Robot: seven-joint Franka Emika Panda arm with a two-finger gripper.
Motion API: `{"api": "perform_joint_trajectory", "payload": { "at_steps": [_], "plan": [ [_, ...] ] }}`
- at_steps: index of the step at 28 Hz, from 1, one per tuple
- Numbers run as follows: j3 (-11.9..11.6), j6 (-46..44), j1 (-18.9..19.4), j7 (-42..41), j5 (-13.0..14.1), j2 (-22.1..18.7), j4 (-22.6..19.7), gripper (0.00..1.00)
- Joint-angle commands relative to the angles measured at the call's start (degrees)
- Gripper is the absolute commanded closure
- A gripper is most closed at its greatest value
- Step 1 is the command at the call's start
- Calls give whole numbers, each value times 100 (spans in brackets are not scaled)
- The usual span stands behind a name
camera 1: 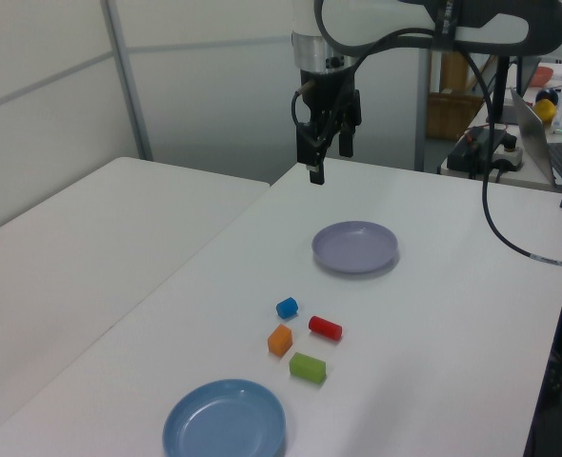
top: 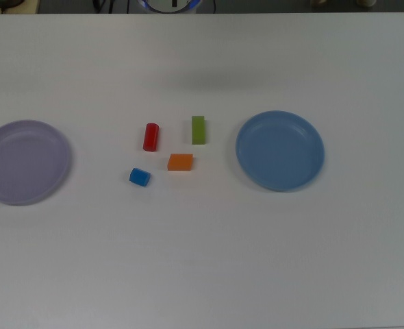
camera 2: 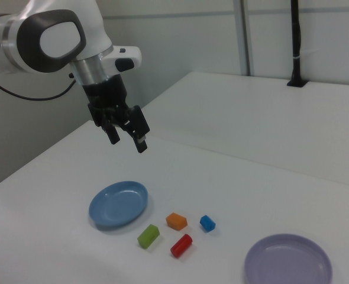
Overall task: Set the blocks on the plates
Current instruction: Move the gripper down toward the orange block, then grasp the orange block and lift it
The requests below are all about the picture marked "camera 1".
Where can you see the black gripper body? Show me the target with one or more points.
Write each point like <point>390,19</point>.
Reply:
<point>328,93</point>

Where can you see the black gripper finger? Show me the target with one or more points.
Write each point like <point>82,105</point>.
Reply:
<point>315,152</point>
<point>350,135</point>

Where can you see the blue block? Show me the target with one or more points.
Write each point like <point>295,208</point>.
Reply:
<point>287,308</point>

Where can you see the red cylinder block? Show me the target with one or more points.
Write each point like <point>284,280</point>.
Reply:
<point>325,328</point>

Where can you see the orange block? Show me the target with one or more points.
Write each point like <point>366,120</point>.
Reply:
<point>279,341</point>

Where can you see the green block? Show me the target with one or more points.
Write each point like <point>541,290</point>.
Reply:
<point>307,367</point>

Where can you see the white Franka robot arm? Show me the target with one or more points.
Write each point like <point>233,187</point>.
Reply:
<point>305,19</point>

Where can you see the purple plate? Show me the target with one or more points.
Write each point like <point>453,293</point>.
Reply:
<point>355,247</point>

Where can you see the wooden cabinet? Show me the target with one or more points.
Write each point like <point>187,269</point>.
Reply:
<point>452,114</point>

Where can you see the black control box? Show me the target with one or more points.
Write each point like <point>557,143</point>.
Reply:
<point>469,152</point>

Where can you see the black stand pole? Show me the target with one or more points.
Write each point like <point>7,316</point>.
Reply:
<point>501,85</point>

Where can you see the emergency stop button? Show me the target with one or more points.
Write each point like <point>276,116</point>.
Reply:
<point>510,150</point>

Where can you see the silver laptop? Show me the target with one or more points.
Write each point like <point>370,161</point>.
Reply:
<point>533,138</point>

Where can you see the yellow ball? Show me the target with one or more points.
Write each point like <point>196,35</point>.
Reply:
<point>545,113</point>

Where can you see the dark blue ball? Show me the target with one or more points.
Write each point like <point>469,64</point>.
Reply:
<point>547,95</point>

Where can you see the orange bowl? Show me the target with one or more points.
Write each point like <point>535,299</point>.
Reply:
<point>543,76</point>

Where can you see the blue plate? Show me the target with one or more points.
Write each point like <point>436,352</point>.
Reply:
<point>224,423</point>

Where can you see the grey partition post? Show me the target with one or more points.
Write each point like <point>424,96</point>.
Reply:
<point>425,109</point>

